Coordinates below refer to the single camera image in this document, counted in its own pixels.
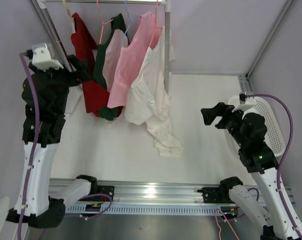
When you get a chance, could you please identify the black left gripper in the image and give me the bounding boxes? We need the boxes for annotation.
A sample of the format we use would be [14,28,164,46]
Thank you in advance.
[29,54,90,115]

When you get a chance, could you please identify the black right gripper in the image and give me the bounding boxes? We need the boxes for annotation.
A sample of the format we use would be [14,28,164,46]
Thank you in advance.
[200,102,248,148]

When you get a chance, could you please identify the red t shirt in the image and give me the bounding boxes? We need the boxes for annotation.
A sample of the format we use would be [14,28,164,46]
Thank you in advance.
[70,13,119,121]

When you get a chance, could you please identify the beige wooden hanger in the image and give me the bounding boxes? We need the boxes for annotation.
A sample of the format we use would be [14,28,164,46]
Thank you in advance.
[62,0,76,34]

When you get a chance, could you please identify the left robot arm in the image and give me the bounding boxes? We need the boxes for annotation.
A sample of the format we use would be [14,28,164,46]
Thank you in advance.
[6,54,99,229]

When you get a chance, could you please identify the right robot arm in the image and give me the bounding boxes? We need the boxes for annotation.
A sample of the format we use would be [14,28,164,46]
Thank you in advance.
[200,102,302,240]

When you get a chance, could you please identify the green and white t shirt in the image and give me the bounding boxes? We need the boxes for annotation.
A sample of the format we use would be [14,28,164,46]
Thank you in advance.
[93,13,129,121]

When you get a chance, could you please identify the pink hanger left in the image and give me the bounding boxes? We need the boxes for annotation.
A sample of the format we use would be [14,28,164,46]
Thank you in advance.
[96,0,114,44]

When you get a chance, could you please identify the pink hanger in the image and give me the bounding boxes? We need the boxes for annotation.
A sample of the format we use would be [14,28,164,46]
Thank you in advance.
[96,0,114,44]
[148,0,162,48]

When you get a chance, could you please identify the pink t shirt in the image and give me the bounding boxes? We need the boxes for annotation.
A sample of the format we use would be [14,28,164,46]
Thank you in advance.
[107,11,162,109]

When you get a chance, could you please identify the pink hanger right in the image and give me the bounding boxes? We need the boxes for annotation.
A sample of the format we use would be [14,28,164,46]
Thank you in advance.
[148,0,162,48]

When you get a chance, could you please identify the white perforated basket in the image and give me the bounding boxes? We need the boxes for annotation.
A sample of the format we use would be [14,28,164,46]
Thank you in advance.
[242,97,286,157]

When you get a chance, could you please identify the metal clothes rack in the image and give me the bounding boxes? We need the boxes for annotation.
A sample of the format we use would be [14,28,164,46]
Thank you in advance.
[34,0,174,118]

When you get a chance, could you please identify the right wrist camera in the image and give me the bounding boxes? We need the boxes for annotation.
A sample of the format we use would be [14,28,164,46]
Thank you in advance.
[233,92,257,112]

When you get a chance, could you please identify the aluminium frame post left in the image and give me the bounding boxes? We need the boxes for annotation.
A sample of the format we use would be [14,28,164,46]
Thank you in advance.
[28,0,73,71]

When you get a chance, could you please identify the aluminium frame post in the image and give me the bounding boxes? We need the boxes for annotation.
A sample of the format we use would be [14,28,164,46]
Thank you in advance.
[245,0,298,80]
[28,0,73,71]

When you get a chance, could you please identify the aluminium frame post right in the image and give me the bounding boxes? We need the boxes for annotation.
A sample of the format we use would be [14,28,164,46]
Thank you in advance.
[245,0,298,80]

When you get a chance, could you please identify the pink cable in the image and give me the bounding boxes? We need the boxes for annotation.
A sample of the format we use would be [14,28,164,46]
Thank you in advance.
[214,209,241,240]

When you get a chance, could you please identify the aluminium mounting rail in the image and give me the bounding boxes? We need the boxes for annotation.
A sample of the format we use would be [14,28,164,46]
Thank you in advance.
[48,177,298,216]

